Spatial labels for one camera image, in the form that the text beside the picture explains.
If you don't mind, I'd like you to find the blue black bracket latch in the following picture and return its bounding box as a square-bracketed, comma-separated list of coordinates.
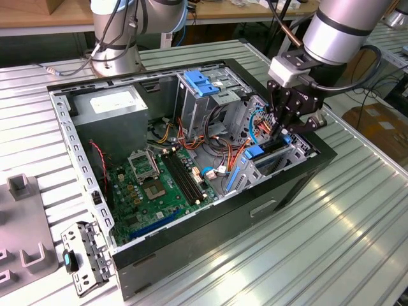
[62, 250, 80, 273]

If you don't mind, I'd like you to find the brown cardboard box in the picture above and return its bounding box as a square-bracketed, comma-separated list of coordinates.
[342, 102, 408, 162]

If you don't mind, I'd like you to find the metal socket cover frame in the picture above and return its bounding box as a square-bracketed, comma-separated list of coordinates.
[127, 149, 160, 184]

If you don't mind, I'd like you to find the green motherboard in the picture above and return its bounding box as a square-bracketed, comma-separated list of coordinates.
[106, 145, 221, 248]

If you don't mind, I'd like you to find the silver power supply unit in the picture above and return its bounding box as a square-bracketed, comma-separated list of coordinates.
[70, 85, 150, 163]

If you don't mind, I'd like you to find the black camera cable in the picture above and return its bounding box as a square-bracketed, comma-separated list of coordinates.
[298, 44, 383, 94]

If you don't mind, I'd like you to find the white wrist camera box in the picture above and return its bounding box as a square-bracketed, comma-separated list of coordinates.
[268, 56, 309, 87]

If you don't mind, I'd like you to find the black open PC case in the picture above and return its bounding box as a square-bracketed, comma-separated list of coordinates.
[46, 57, 338, 302]

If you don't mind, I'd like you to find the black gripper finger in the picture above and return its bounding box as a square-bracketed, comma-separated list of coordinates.
[281, 114, 323, 137]
[266, 78, 290, 137]

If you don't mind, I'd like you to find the grey cable with connector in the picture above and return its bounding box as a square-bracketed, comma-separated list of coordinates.
[31, 62, 96, 77]

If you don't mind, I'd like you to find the silver optical drive cage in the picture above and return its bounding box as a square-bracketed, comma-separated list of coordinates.
[173, 68, 256, 141]

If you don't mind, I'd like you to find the wooden desk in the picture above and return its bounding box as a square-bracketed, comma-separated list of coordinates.
[0, 0, 319, 36]

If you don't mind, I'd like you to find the black case fan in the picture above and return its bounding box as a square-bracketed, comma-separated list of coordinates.
[87, 138, 112, 208]

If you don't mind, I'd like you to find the black RAM slot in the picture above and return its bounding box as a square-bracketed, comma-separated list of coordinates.
[161, 154, 194, 207]
[170, 152, 202, 202]
[164, 154, 198, 205]
[174, 152, 206, 200]

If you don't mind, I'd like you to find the silver disk bay cage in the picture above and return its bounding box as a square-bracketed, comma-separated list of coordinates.
[219, 94, 319, 196]

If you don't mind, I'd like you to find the yellow black power wire bundle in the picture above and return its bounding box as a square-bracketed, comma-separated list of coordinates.
[155, 122, 172, 145]

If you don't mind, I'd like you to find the grey parts rack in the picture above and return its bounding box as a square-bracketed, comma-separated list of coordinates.
[0, 173, 61, 289]

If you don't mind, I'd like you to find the slatted metal side table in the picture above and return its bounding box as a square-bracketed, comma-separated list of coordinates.
[369, 21, 408, 69]

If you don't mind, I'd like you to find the silver hinged card bracket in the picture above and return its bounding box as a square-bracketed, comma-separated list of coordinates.
[60, 220, 116, 298]

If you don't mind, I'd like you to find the blue plastic drive latch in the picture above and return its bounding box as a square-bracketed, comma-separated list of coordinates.
[196, 81, 221, 97]
[184, 70, 207, 86]

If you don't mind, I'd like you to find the blue data wire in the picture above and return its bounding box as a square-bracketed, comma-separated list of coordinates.
[248, 109, 268, 146]

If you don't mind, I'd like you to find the hard disk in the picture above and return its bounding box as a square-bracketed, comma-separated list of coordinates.
[224, 135, 293, 193]

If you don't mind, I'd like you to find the CPU socket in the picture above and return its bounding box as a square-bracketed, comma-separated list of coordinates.
[142, 178, 167, 201]

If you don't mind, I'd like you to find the blue expansion slot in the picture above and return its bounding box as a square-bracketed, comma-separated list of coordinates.
[129, 210, 176, 240]

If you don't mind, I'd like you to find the blue wire with white plug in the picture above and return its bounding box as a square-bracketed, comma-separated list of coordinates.
[201, 164, 231, 181]

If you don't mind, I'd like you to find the red black twisted fan wire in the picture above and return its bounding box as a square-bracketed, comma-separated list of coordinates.
[89, 141, 110, 192]

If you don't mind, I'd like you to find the red orange power wire bundle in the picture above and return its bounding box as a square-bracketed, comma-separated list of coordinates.
[177, 117, 279, 179]

